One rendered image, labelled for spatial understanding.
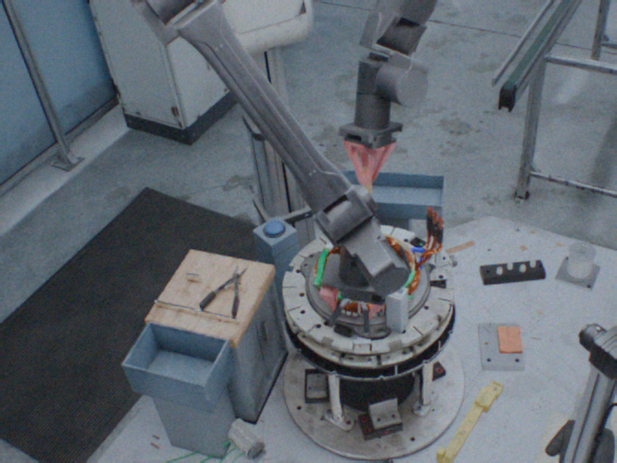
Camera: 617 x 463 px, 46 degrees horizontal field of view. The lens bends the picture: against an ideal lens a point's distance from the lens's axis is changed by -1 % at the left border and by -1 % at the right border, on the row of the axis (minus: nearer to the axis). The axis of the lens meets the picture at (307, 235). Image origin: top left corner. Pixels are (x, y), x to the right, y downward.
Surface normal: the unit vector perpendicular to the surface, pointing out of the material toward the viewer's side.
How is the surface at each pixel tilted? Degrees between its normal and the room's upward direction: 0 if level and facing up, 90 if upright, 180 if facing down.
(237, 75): 74
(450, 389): 0
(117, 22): 90
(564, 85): 0
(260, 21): 90
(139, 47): 90
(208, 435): 90
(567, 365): 0
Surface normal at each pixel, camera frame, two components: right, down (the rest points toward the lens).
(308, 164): 0.22, 0.41
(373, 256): -0.38, -0.44
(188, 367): -0.10, -0.73
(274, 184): 0.38, 0.60
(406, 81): 0.48, 0.37
